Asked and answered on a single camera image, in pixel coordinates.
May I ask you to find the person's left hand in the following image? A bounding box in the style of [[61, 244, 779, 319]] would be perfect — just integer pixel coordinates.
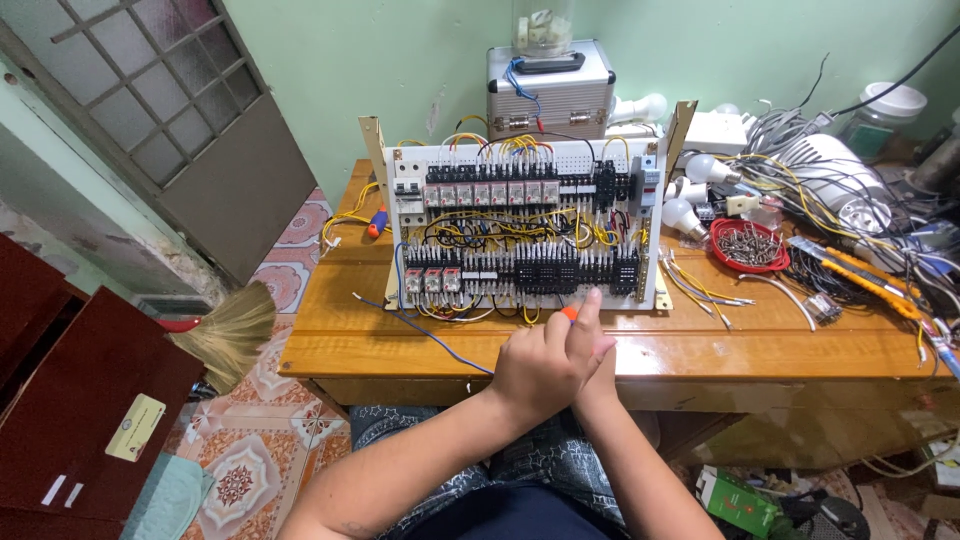
[[487, 288, 612, 431]]

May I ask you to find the person's right hand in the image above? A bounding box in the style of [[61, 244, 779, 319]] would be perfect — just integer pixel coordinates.
[[573, 339, 621, 411]]

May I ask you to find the person's patterned blue clothing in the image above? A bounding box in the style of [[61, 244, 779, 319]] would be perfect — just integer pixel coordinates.
[[348, 403, 663, 540]]

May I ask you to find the white electrical relay panel board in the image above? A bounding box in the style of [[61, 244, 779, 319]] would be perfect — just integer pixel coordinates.
[[357, 100, 699, 325]]

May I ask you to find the white light bulb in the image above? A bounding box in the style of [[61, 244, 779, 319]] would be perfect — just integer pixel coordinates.
[[685, 153, 744, 187], [609, 93, 669, 127], [661, 198, 711, 243], [666, 175, 711, 205]]

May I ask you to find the green cardboard box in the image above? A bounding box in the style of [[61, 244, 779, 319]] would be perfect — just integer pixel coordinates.
[[693, 464, 783, 539]]

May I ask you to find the red bowl of screws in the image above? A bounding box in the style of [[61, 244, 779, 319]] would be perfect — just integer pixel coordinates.
[[708, 217, 792, 275]]

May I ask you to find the white plug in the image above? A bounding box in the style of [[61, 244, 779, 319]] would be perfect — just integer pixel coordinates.
[[723, 193, 763, 219]]

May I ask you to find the clear plastic relay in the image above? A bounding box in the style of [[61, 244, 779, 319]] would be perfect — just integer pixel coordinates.
[[801, 291, 844, 327]]

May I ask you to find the white plastic box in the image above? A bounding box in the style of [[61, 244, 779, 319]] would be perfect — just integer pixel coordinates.
[[678, 110, 750, 158]]

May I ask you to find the silver aluminium case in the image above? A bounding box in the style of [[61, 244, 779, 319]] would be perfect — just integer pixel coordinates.
[[486, 39, 618, 143]]

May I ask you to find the yellow utility knife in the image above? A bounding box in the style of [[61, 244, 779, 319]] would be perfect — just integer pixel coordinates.
[[820, 246, 925, 321]]

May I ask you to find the straw broom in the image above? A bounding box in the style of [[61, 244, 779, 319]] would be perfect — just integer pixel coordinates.
[[156, 280, 279, 396]]

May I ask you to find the clear glass jar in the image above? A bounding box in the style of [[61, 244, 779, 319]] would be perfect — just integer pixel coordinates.
[[511, 0, 576, 60]]

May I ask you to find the jar with white lid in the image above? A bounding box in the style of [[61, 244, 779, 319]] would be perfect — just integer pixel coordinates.
[[838, 81, 930, 160]]

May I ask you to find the teal cloth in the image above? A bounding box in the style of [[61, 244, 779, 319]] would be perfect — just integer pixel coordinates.
[[118, 450, 216, 540]]

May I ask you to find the grey door with glass panes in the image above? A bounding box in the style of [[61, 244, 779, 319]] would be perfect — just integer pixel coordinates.
[[0, 0, 320, 288]]

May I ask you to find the dark red wooden cabinet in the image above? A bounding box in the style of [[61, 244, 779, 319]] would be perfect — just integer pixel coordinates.
[[0, 232, 208, 540]]

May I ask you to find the loose blue wire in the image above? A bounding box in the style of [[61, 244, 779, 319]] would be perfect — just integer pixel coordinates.
[[351, 291, 496, 376]]

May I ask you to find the bundle of cut wires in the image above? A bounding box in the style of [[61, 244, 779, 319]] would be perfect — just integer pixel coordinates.
[[658, 251, 757, 332]]

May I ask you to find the loose white wire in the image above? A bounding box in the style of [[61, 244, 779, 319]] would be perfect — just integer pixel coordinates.
[[738, 273, 818, 333]]

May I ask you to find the loose yellow wire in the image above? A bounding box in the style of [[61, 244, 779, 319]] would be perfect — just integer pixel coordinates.
[[320, 180, 385, 261]]

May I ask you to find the bundle of grey cables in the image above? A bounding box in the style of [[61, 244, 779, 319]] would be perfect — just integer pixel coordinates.
[[742, 103, 835, 160]]

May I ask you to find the tangle of coloured cables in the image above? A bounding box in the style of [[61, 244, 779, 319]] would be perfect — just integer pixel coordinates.
[[738, 150, 960, 384]]

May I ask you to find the black cable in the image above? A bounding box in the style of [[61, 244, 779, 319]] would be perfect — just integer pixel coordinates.
[[831, 22, 960, 119]]

